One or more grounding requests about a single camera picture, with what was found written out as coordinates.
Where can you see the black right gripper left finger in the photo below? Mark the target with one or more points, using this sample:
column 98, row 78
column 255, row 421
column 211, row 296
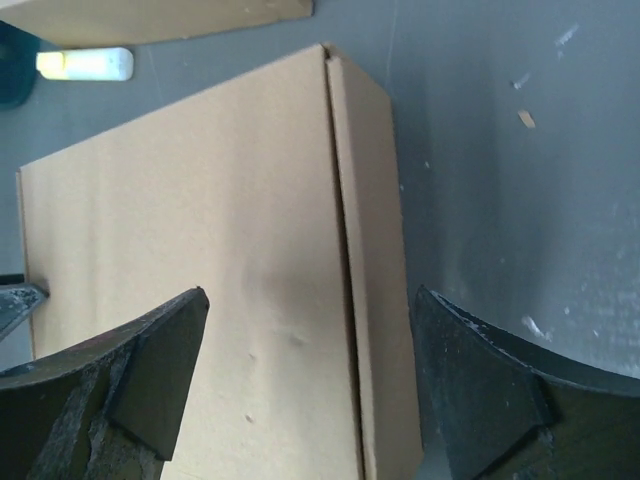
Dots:
column 109, row 407

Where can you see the folded brown cardboard box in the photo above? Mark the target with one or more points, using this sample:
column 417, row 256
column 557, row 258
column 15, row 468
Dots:
column 98, row 23

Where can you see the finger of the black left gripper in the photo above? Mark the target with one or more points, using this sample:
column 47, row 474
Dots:
column 17, row 302

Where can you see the yellow white marker pen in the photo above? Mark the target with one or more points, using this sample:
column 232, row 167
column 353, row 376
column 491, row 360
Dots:
column 100, row 64

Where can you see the brown cardboard box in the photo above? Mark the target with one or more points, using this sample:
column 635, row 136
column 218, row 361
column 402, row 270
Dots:
column 98, row 23
column 277, row 193

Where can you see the teal plastic bin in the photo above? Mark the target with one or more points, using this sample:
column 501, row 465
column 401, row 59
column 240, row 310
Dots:
column 17, row 65

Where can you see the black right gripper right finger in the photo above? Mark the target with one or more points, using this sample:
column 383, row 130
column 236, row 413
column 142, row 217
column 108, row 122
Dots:
column 510, row 409

